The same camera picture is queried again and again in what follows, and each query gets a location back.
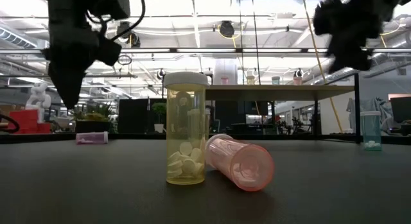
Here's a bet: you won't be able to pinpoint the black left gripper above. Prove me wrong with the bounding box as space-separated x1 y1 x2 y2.
42 21 100 110

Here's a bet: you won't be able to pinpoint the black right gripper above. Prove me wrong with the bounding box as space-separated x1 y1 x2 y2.
314 0 383 74

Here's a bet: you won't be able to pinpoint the teal pill bottle white cap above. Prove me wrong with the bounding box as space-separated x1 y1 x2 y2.
360 110 383 151

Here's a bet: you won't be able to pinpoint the wooden shelf black legs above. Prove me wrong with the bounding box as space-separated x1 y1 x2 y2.
205 73 361 144

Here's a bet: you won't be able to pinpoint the white statue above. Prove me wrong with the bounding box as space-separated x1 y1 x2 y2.
24 82 52 124

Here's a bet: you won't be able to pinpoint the succulent plant in pot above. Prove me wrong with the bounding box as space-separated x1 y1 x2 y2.
72 103 113 134

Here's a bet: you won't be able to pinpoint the red stacked boxes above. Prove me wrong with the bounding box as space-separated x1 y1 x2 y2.
8 108 52 135

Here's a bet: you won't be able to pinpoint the black cabinet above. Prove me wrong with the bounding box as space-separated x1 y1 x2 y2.
118 98 168 134

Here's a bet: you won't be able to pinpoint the grey hanging cloth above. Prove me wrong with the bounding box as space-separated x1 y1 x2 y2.
345 97 394 135

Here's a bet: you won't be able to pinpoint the black monitor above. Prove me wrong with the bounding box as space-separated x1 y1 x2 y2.
390 96 411 137

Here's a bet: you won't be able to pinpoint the green plant white pot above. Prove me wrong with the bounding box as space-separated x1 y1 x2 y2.
151 101 168 134

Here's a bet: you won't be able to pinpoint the orange hanging cable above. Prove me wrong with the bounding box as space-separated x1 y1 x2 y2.
301 0 344 134

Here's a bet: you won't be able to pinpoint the silver ventilation duct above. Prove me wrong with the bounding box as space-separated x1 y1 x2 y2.
0 20 57 60
313 31 411 85

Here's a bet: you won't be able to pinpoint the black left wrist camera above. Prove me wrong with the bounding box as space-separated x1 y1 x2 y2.
98 40 123 67

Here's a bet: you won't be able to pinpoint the black ceiling cable reel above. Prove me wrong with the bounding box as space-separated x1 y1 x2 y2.
219 20 236 39
116 21 141 48

